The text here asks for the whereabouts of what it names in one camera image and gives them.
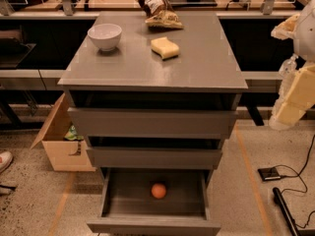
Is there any grey bottom drawer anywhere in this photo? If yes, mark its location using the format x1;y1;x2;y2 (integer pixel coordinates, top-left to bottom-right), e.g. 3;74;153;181
87;168;221;236

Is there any grey drawer cabinet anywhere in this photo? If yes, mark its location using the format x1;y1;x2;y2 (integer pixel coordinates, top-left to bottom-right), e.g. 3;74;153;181
57;11;249;236

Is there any black floor cable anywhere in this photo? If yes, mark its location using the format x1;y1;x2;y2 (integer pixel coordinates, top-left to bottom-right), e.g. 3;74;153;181
274;133;315;229

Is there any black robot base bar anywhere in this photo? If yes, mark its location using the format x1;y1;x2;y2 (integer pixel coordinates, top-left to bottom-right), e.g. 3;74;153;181
273;187;301;236

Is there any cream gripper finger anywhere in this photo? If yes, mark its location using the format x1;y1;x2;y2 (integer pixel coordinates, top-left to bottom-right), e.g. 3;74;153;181
271;14;300;40
274;64;315;127

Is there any cardboard box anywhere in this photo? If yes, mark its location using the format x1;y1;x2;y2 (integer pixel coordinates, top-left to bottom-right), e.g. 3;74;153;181
31;94;95;172

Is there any white sneaker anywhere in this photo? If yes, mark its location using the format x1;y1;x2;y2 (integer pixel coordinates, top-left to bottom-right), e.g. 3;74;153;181
0;151;13;173

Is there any crumpled chip bag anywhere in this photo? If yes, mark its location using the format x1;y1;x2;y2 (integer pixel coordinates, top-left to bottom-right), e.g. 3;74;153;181
135;0;184;29

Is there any grey drawer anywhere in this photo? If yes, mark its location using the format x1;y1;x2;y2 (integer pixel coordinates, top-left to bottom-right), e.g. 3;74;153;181
87;168;221;236
67;90;238;140
87;137;222;170

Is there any green item in box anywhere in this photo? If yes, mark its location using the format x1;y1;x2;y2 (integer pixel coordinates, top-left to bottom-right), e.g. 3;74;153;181
64;125;84;141

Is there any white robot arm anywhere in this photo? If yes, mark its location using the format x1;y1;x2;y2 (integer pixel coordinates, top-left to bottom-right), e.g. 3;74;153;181
269;0;315;130

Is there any orange fruit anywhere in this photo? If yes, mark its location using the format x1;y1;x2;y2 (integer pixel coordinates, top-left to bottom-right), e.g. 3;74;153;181
151;183;166;199

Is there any clear sanitizer bottle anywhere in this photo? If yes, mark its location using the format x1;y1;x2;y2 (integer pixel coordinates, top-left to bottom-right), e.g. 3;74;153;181
279;54;298;83

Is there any grey middle drawer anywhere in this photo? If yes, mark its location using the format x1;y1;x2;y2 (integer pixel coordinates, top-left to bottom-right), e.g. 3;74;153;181
87;137;222;170

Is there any black floor power box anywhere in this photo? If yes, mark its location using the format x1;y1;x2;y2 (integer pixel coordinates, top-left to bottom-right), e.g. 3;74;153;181
258;167;281;182

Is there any white bowl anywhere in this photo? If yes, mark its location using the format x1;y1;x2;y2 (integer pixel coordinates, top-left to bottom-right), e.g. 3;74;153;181
88;24;122;51

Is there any grey top drawer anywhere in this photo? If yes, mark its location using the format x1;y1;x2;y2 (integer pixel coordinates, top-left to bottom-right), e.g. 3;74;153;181
67;90;238;140

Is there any yellow sponge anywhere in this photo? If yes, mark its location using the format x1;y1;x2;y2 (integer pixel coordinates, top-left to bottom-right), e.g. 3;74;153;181
151;36;180;60

